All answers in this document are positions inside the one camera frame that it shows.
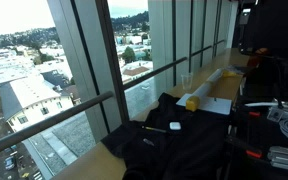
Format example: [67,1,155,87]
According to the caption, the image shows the silver zipper pull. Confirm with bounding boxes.
[142,137,156,148]

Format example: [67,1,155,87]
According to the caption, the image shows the black jumper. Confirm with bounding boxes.
[100,92,233,180]

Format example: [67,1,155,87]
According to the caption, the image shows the black pen with yellow tip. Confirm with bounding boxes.
[141,125,168,134]

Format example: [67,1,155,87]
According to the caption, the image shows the clear plastic cup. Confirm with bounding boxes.
[180,72,194,92]

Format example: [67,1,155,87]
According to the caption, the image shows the small white square tag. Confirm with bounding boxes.
[169,121,182,131]

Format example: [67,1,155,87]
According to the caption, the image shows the white tube with yellow caps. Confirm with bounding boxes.
[185,68,239,113]

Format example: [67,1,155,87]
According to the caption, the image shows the grey window mullion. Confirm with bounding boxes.
[46,0,130,144]

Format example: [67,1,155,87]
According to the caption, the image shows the short dark window handrail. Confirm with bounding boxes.
[189,39,227,58]

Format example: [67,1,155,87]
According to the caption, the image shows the white flat board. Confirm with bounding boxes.
[175,93,234,116]

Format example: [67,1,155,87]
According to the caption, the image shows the long grey handrail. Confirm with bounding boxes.
[0,90,115,160]

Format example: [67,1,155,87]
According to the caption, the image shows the white rod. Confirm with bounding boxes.
[244,101,280,108]

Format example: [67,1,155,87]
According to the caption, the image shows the orange object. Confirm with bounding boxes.
[254,47,270,57]

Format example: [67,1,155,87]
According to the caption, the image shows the grey aluminium bars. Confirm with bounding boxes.
[267,145,288,174]

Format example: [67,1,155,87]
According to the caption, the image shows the large red clamp handle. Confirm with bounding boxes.
[245,149,263,159]

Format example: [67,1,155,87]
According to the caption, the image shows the grey camera box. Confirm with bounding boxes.
[266,107,285,123]

